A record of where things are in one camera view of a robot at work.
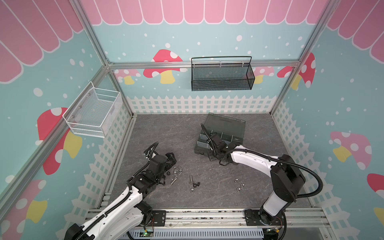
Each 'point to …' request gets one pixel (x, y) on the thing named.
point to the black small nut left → (168, 173)
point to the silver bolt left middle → (174, 179)
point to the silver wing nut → (178, 171)
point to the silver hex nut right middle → (242, 185)
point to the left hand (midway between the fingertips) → (169, 160)
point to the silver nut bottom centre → (192, 190)
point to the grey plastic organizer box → (231, 130)
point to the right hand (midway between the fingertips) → (211, 152)
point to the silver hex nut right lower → (238, 189)
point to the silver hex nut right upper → (236, 180)
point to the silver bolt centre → (191, 179)
